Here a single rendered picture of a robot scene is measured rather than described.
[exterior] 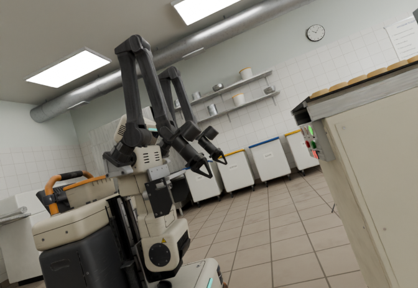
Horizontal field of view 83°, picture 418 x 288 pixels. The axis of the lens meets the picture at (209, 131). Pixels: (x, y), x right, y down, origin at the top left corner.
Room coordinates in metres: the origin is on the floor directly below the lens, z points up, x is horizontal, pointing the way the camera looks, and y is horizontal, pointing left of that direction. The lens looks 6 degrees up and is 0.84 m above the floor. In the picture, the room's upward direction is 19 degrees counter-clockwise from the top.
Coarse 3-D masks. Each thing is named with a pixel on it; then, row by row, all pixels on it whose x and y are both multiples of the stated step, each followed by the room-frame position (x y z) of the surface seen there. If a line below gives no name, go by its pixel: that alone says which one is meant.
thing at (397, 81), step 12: (396, 72) 0.70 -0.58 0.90; (408, 72) 0.70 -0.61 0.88; (360, 84) 0.72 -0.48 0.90; (372, 84) 0.72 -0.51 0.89; (384, 84) 0.71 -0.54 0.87; (396, 84) 0.71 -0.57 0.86; (408, 84) 0.70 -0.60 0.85; (336, 96) 0.73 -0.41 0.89; (348, 96) 0.73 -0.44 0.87; (360, 96) 0.72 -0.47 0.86; (372, 96) 0.72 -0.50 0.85; (312, 108) 0.75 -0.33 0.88; (324, 108) 0.74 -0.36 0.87; (336, 108) 0.74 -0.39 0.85; (348, 108) 0.73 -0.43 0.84; (312, 120) 0.76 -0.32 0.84
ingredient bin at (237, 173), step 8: (232, 152) 4.20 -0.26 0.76; (240, 152) 4.20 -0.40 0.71; (224, 160) 4.26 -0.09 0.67; (232, 160) 4.24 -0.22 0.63; (240, 160) 4.21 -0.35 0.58; (248, 160) 4.58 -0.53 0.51; (224, 168) 4.27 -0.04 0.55; (232, 168) 4.24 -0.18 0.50; (240, 168) 4.22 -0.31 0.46; (248, 168) 4.20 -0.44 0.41; (224, 176) 4.28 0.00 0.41; (232, 176) 4.26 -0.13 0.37; (240, 176) 4.23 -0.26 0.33; (248, 176) 4.20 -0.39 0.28; (224, 184) 4.31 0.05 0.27; (232, 184) 4.26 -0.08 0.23; (240, 184) 4.24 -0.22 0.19; (248, 184) 4.21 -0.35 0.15
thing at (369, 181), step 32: (384, 96) 0.70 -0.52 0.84; (416, 96) 0.69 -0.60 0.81; (352, 128) 0.72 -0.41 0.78; (384, 128) 0.71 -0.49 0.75; (416, 128) 0.69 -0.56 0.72; (320, 160) 1.01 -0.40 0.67; (352, 160) 0.73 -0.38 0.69; (384, 160) 0.71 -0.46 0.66; (416, 160) 0.70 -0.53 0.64; (352, 192) 0.75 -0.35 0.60; (384, 192) 0.72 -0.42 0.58; (416, 192) 0.71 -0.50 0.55; (352, 224) 0.90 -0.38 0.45; (384, 224) 0.73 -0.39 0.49; (416, 224) 0.71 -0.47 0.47; (384, 256) 0.73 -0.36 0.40; (416, 256) 0.72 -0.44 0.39
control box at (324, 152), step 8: (320, 120) 0.78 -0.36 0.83; (312, 128) 0.80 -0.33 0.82; (320, 128) 0.78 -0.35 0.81; (304, 136) 0.99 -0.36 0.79; (312, 136) 0.85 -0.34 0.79; (320, 136) 0.79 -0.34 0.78; (320, 144) 0.79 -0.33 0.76; (328, 144) 0.78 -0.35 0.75; (312, 152) 0.94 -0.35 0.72; (320, 152) 0.82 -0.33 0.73; (328, 152) 0.79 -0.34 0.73; (328, 160) 0.79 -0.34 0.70
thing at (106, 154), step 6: (120, 144) 0.95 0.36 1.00; (114, 150) 0.95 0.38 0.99; (120, 150) 0.95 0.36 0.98; (126, 150) 0.95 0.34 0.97; (132, 150) 0.97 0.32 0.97; (108, 156) 0.93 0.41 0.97; (114, 156) 0.95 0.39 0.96; (120, 156) 0.95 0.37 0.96; (126, 156) 0.96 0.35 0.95; (132, 156) 1.00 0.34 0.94; (114, 162) 0.93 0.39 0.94; (120, 162) 0.95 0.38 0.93; (126, 162) 0.98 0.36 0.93; (132, 162) 1.03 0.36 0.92
